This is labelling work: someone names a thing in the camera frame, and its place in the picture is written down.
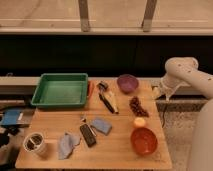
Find bunch of dark grapes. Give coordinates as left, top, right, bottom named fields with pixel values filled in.
left=129, top=96, right=149, bottom=117

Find green plastic tray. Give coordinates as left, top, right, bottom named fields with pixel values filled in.
left=31, top=73, right=88, bottom=108

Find orange bowl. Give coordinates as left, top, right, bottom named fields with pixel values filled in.
left=130, top=127, right=158, bottom=156

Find pale corn cob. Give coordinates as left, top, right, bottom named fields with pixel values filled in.
left=107, top=91, right=119, bottom=114

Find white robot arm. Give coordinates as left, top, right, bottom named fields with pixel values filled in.
left=153, top=57, right=213, bottom=171

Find yellow orange fruit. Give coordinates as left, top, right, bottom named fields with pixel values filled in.
left=133, top=117, right=146, bottom=128

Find small metal clip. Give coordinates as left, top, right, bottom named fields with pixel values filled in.
left=80, top=115, right=86, bottom=122

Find blue box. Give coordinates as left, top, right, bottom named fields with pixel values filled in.
left=0, top=109, right=33, bottom=127

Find black dish brush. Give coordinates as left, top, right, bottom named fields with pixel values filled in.
left=97, top=81, right=115, bottom=113

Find orange carrot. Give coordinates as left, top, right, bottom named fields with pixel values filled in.
left=87, top=81, right=94, bottom=99

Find purple bowl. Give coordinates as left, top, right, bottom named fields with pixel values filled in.
left=117, top=74, right=139, bottom=94

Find blue sponge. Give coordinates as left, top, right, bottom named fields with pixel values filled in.
left=91, top=118, right=112, bottom=135

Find blue grey cloth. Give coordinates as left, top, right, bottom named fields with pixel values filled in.
left=58, top=133, right=81, bottom=160

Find black remote control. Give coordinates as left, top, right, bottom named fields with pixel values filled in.
left=80, top=124, right=96, bottom=147

